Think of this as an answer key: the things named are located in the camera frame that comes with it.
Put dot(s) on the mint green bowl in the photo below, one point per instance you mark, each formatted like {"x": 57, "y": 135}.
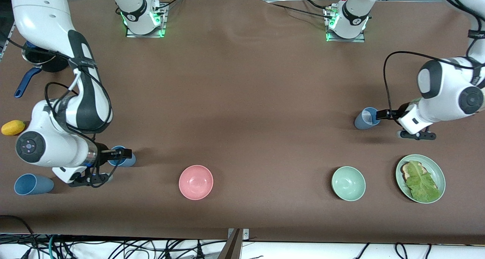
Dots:
{"x": 348, "y": 183}

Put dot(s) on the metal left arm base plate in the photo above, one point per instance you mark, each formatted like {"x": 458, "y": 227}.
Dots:
{"x": 344, "y": 39}

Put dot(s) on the yellow lemon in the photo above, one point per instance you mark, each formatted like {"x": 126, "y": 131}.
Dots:
{"x": 13, "y": 127}

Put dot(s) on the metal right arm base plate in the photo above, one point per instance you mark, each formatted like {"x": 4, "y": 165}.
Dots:
{"x": 146, "y": 33}

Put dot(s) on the toast slice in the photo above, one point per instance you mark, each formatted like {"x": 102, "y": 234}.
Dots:
{"x": 406, "y": 171}

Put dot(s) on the glass lid blue knob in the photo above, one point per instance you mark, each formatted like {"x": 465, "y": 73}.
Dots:
{"x": 34, "y": 57}

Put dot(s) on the grey-blue plastic cup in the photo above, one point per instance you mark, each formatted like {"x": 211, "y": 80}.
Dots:
{"x": 363, "y": 120}

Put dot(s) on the mint green plate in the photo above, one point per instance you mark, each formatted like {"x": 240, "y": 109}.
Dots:
{"x": 439, "y": 172}

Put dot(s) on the blue plastic cup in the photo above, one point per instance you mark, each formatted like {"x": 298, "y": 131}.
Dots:
{"x": 127, "y": 161}
{"x": 32, "y": 184}

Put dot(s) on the pink bowl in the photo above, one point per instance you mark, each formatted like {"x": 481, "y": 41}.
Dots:
{"x": 196, "y": 182}

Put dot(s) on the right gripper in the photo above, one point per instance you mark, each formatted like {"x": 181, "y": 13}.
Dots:
{"x": 101, "y": 153}

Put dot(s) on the metal table bracket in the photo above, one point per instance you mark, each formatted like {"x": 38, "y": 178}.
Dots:
{"x": 245, "y": 234}

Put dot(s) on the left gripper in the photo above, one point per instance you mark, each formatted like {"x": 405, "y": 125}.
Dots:
{"x": 400, "y": 111}

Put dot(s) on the aluminium table edge rail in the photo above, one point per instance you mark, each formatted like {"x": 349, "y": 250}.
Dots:
{"x": 8, "y": 37}

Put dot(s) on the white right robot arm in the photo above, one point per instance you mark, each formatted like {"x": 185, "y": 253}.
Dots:
{"x": 41, "y": 13}

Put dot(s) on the green lettuce leaf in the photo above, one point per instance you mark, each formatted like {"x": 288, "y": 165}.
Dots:
{"x": 422, "y": 185}

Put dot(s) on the dark wedge-shaped post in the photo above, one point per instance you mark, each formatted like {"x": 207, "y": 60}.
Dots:
{"x": 230, "y": 247}

